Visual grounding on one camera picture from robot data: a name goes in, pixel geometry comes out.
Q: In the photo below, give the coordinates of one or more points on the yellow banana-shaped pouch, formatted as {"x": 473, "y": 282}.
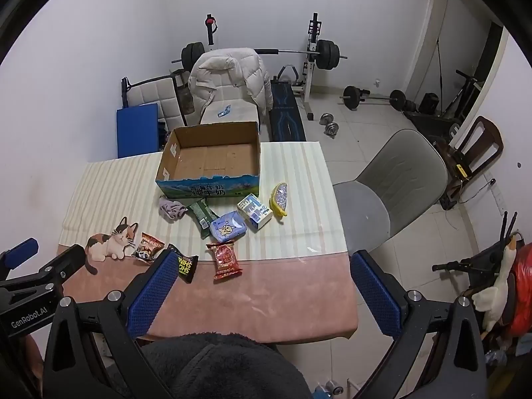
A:
{"x": 278, "y": 199}

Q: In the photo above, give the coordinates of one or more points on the black and blue weight bench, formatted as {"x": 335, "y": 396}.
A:
{"x": 284, "y": 112}

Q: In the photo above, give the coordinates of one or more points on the small blue packet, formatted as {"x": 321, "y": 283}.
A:
{"x": 224, "y": 111}

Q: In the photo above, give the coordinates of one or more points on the barbell on rack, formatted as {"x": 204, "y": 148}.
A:
{"x": 326, "y": 53}

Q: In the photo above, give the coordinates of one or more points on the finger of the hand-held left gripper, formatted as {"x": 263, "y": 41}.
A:
{"x": 66, "y": 262}
{"x": 20, "y": 252}

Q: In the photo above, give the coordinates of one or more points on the brown wooden chair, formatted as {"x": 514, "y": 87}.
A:
{"x": 482, "y": 141}

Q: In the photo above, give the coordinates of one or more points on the black weight plates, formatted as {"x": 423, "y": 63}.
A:
{"x": 424, "y": 106}

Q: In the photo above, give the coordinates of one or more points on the small panda snack packet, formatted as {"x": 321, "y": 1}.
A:
{"x": 147, "y": 247}

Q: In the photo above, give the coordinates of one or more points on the white and blue carton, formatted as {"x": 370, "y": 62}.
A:
{"x": 254, "y": 212}

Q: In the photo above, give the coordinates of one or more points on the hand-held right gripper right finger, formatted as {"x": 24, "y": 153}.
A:
{"x": 377, "y": 299}

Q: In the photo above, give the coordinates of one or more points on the white goose plush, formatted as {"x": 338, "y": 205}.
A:
{"x": 498, "y": 286}

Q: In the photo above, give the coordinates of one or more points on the calico cat figure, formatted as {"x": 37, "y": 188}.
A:
{"x": 109, "y": 245}

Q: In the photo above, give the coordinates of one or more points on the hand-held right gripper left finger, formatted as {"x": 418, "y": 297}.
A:
{"x": 153, "y": 296}

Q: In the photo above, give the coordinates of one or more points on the short barbell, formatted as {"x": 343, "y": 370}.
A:
{"x": 353, "y": 97}

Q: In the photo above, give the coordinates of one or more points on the white puffer jacket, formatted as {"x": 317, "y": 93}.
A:
{"x": 232, "y": 75}

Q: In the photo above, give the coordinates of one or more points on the purple cloth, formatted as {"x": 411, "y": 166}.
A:
{"x": 172, "y": 209}

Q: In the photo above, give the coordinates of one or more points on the white padded chair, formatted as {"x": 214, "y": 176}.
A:
{"x": 151, "y": 91}

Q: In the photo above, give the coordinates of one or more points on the black wipe packet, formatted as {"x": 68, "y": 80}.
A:
{"x": 184, "y": 264}

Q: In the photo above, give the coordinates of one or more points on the black kick scooter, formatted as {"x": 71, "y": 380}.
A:
{"x": 461, "y": 95}

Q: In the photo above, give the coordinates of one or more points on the person's dark fleece clothing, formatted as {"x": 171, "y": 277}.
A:
{"x": 224, "y": 370}

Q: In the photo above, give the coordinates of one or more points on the white barbell rack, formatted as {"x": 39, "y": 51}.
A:
{"x": 311, "y": 62}

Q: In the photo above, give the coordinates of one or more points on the white chair with jacket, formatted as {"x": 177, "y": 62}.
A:
{"x": 239, "y": 113}

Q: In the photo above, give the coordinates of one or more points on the blue tissue pack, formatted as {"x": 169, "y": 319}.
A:
{"x": 227, "y": 227}

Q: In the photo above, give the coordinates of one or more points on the black router antennas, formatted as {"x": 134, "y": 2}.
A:
{"x": 507, "y": 226}

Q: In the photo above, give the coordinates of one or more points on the grey shell chair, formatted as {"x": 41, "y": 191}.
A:
{"x": 399, "y": 166}

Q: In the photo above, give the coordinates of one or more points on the blue board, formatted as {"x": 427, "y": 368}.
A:
{"x": 137, "y": 131}

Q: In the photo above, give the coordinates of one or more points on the red round object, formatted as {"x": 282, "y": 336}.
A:
{"x": 523, "y": 291}

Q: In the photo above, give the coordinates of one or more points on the red snack packet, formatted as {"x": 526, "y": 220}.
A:
{"x": 225, "y": 260}

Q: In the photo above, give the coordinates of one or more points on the yellow tool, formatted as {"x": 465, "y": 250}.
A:
{"x": 461, "y": 171}

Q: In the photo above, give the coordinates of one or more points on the green snack packet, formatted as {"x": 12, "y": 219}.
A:
{"x": 202, "y": 217}

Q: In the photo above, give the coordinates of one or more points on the printed cardboard box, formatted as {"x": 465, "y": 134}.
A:
{"x": 208, "y": 162}

